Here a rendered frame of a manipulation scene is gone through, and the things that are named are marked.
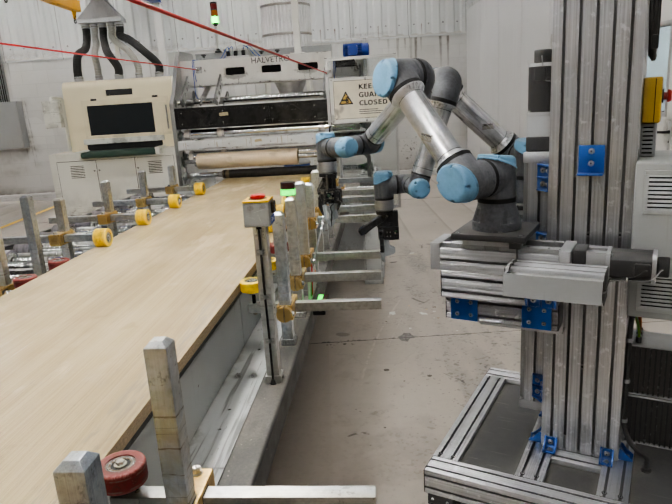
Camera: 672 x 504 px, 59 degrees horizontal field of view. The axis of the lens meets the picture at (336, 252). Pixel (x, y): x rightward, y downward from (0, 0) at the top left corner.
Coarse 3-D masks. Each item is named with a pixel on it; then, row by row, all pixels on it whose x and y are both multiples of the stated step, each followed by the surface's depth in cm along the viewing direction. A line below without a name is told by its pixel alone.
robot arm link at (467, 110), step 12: (468, 96) 227; (456, 108) 227; (468, 108) 226; (480, 108) 229; (468, 120) 229; (480, 120) 228; (492, 120) 230; (480, 132) 231; (492, 132) 230; (504, 132) 232; (492, 144) 233; (504, 144) 231
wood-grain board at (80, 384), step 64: (256, 192) 388; (128, 256) 239; (192, 256) 232; (0, 320) 172; (64, 320) 169; (128, 320) 166; (192, 320) 162; (0, 384) 131; (64, 384) 129; (128, 384) 127; (0, 448) 105; (64, 448) 104
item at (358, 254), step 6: (318, 252) 242; (324, 252) 242; (330, 252) 241; (336, 252) 240; (342, 252) 240; (348, 252) 239; (354, 252) 239; (360, 252) 239; (366, 252) 239; (372, 252) 238; (378, 252) 238; (288, 258) 242; (318, 258) 241; (324, 258) 241; (330, 258) 240; (336, 258) 240; (342, 258) 240; (348, 258) 240; (354, 258) 240; (360, 258) 239; (366, 258) 239; (372, 258) 239; (378, 258) 239
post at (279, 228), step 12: (276, 216) 182; (276, 228) 183; (276, 240) 184; (276, 252) 185; (276, 264) 186; (288, 264) 189; (288, 276) 188; (288, 288) 188; (288, 300) 188; (288, 324) 191; (288, 336) 192
